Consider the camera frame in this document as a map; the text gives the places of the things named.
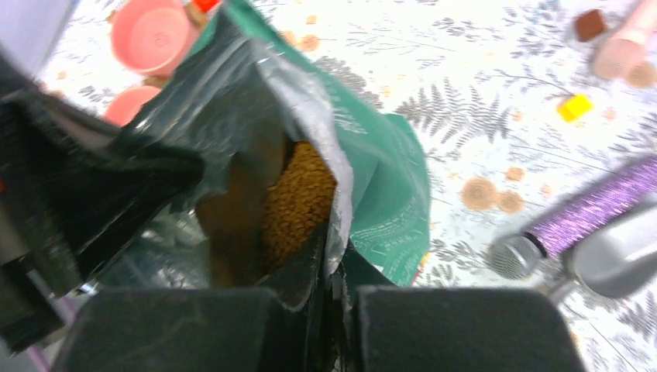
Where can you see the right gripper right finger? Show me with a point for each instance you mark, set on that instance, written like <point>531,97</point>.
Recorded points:
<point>382,327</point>

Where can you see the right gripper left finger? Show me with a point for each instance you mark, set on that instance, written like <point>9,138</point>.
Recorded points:
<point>274,326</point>

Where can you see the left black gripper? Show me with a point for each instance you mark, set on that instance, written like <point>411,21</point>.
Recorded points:
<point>75,190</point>

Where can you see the green silver pet food bag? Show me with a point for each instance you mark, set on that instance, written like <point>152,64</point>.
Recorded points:
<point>241,101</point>

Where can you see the metal scissors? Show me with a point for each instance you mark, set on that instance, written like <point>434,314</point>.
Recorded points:
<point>616,260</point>

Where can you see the pink pet bowl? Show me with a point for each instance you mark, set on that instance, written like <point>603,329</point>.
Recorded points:
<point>152,38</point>

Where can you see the pink scoop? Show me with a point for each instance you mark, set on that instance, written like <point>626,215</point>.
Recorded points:
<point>127,104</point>

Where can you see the brown kibble in bag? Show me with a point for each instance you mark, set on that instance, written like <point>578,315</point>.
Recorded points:
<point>299,202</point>

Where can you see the purple glitter microphone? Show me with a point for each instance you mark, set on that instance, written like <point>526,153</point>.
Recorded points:
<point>517,255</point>

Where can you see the orange red block near bowl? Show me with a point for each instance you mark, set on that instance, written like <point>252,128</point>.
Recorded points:
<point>206,6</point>

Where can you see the floral table mat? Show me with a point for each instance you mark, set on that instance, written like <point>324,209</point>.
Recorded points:
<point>479,81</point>

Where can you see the yellow small block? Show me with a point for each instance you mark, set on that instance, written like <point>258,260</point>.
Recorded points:
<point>574,108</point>

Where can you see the pink cylinder toy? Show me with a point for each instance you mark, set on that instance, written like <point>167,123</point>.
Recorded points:
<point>626,49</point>

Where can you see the brown small block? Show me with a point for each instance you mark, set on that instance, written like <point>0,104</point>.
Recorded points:
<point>589,25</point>

